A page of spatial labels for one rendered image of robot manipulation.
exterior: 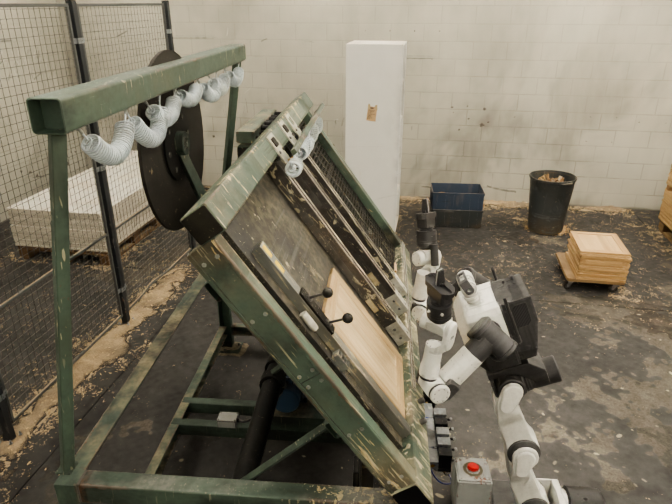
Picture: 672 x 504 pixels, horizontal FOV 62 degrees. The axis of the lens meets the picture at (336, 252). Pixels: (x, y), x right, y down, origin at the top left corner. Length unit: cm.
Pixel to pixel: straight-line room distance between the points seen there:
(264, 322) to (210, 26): 648
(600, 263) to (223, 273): 431
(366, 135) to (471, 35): 200
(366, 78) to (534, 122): 248
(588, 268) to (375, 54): 292
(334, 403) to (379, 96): 457
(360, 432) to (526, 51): 610
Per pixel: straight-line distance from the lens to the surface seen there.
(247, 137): 314
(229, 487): 230
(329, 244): 259
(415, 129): 756
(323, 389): 189
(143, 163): 236
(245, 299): 175
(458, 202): 672
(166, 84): 245
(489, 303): 228
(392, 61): 605
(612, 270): 562
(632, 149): 796
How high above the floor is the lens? 243
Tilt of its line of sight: 24 degrees down
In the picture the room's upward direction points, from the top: straight up
